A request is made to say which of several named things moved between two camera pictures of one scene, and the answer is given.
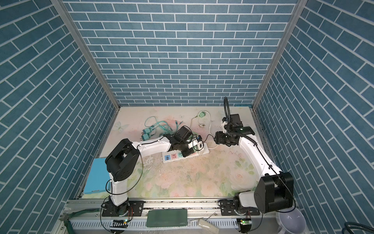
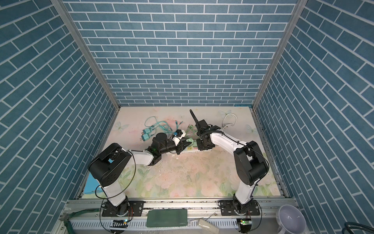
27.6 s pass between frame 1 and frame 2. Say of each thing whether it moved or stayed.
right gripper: moved
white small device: stayed
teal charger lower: stayed
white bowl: stayed
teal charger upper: stayed
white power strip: moved
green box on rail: stayed
